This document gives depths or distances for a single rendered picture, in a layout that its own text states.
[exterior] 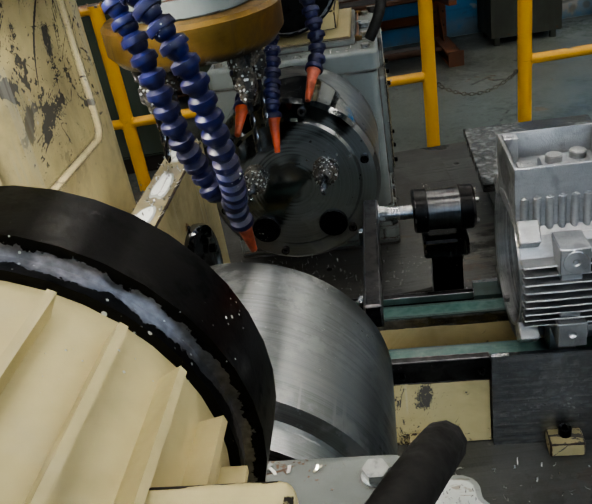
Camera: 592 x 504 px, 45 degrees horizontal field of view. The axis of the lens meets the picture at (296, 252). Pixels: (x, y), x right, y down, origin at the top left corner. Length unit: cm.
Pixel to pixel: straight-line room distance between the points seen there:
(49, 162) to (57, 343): 62
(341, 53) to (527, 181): 52
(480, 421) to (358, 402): 40
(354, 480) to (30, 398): 23
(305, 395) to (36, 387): 29
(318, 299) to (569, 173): 31
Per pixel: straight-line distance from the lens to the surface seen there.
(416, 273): 123
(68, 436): 19
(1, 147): 75
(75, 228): 25
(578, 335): 81
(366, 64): 119
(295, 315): 54
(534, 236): 76
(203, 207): 92
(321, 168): 98
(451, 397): 87
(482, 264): 125
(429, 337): 94
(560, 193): 77
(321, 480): 40
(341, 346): 54
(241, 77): 71
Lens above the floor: 145
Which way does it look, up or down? 29 degrees down
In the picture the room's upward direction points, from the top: 10 degrees counter-clockwise
